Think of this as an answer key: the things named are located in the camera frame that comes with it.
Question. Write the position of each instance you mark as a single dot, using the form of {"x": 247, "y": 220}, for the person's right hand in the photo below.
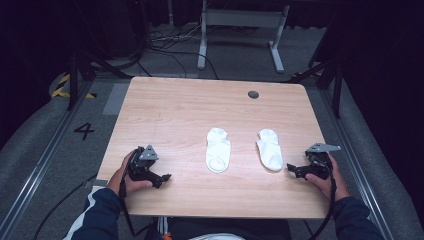
{"x": 328, "y": 186}

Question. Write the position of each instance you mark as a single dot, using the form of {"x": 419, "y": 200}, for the metal floor rail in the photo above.
{"x": 40, "y": 166}
{"x": 356, "y": 166}

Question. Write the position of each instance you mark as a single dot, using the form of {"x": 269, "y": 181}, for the yellow black hazard tape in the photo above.
{"x": 60, "y": 91}

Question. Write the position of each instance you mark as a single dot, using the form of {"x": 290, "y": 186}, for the grey table grommet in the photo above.
{"x": 253, "y": 94}

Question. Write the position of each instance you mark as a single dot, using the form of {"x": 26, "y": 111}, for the small grey tape strip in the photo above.
{"x": 99, "y": 183}

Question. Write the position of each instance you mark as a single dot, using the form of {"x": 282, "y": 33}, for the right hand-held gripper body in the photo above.
{"x": 320, "y": 166}

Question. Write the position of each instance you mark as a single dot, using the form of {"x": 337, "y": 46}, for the white metal desk frame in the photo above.
{"x": 245, "y": 18}

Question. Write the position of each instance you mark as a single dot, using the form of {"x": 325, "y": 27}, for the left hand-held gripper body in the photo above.
{"x": 140, "y": 168}

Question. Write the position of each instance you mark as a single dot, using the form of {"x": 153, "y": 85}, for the large grey tape patch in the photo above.
{"x": 116, "y": 99}

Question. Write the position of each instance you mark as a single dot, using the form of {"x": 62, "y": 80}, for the black metal stand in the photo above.
{"x": 74, "y": 83}
{"x": 336, "y": 86}

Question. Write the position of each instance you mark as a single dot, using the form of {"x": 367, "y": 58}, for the person's torso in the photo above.
{"x": 226, "y": 230}

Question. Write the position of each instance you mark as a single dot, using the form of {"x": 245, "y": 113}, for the white ankle sock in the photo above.
{"x": 218, "y": 151}
{"x": 270, "y": 151}

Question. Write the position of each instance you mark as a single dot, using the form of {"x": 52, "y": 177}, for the person's left hand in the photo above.
{"x": 128, "y": 186}

